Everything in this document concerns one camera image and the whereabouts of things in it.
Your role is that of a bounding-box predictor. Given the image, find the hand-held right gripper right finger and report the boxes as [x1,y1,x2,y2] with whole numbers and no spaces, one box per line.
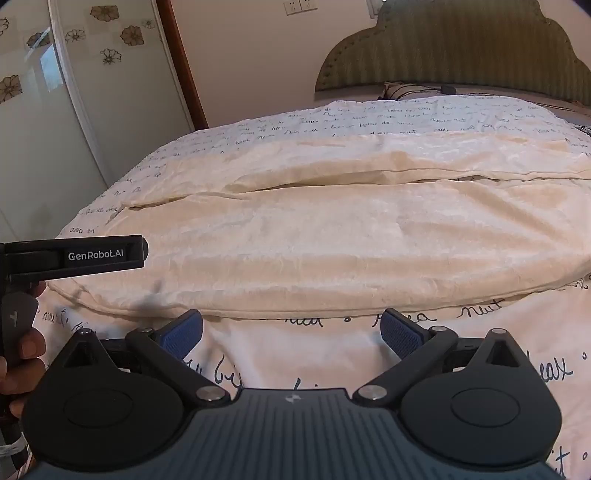
[353,308,529,409]

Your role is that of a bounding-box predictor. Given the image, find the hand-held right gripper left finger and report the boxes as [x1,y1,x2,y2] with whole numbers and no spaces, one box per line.
[50,308,230,409]

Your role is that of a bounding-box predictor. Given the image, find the cream pants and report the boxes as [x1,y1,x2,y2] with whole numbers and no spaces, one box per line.
[46,131,591,322]

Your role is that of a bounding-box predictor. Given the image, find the person's left hand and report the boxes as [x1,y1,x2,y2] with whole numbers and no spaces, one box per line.
[0,281,48,418]

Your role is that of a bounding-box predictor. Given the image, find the white script-print bedspread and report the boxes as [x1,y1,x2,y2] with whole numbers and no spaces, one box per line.
[55,95,591,480]

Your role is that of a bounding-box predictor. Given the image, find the flower-print glass wardrobe door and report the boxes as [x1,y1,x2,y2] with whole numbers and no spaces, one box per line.
[48,0,195,186]
[0,0,110,241]

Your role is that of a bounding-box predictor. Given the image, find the striped beige pillow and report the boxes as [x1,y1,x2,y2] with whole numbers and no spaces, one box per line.
[379,82,591,112]

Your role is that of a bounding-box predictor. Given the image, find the olive padded headboard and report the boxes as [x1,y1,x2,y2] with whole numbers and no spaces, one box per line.
[314,0,591,105]

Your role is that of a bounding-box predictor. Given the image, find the brown wooden wardrobe frame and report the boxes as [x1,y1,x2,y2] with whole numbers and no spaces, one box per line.
[156,0,209,131]

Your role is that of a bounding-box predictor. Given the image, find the black cable switch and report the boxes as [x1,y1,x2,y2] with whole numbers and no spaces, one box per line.
[401,84,463,96]

